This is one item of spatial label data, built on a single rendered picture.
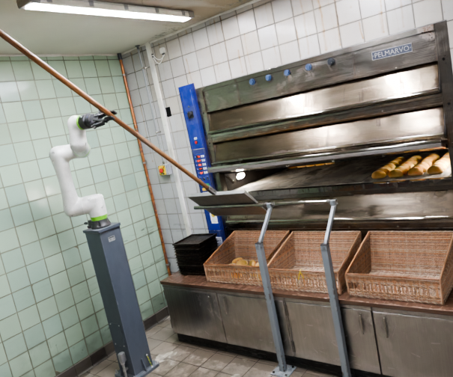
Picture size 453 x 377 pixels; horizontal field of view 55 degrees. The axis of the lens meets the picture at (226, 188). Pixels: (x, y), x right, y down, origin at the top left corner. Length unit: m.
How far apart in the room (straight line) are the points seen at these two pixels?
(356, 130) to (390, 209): 0.58
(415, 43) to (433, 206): 1.01
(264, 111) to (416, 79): 1.11
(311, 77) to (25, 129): 2.19
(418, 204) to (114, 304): 2.26
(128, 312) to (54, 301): 0.63
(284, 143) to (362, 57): 0.82
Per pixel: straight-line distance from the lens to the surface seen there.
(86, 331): 4.05
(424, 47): 2.98
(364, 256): 3.12
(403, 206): 3.12
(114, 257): 3.42
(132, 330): 3.61
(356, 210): 3.23
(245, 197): 3.12
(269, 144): 3.43
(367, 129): 3.09
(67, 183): 3.35
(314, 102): 3.21
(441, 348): 2.83
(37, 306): 3.78
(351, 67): 3.11
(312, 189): 3.32
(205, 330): 3.72
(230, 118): 3.60
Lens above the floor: 1.79
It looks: 9 degrees down
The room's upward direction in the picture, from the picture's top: 11 degrees counter-clockwise
